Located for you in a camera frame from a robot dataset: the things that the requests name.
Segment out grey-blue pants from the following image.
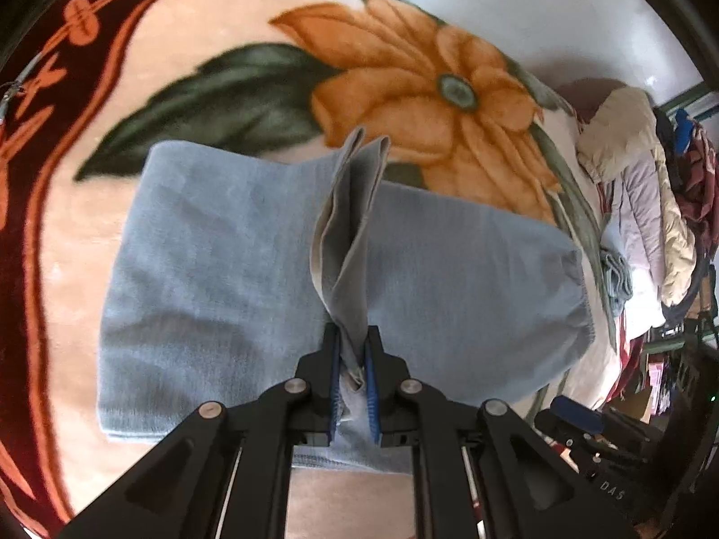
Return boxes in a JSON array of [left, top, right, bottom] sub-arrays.
[[98, 132, 595, 473]]

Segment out floral plush blanket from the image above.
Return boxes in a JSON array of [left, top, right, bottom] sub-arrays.
[[1, 0, 601, 538]]

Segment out small grey folded cloth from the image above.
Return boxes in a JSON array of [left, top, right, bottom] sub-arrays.
[[599, 247, 634, 318]]

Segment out clothes pile on rack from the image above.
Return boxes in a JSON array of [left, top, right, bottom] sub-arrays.
[[653, 107, 718, 257]]

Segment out pale pink quilted duvet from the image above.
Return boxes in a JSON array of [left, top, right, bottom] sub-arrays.
[[602, 150, 697, 338]]

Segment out red-handled scissors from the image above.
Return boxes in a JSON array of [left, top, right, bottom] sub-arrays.
[[0, 53, 43, 124]]

